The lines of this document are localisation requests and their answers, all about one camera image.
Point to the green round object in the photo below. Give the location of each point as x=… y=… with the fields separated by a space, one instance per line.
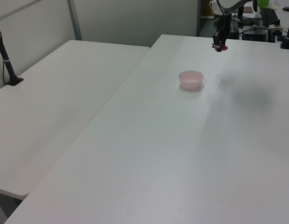
x=263 y=2

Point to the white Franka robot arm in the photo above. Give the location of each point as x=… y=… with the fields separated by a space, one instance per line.
x=230 y=4

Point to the white mug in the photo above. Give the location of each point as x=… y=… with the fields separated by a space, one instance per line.
x=212 y=4

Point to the grey partition post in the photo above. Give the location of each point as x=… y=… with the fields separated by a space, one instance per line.
x=75 y=19

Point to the red strawberry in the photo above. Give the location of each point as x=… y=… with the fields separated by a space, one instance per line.
x=224 y=48

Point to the white folding table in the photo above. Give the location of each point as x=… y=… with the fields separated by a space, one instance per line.
x=53 y=105

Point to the black camera stand clamp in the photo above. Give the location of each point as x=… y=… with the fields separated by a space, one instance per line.
x=287 y=37

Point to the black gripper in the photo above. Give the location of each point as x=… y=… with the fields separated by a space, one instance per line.
x=220 y=23

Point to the black computer mouse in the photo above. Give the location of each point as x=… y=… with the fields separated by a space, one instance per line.
x=287 y=9

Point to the black camera stand pole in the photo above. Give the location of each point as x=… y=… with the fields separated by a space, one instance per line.
x=5 y=58

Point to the black equipment on desk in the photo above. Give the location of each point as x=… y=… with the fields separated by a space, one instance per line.
x=254 y=31

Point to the pink plastic bowl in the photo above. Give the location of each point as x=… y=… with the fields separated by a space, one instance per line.
x=191 y=79

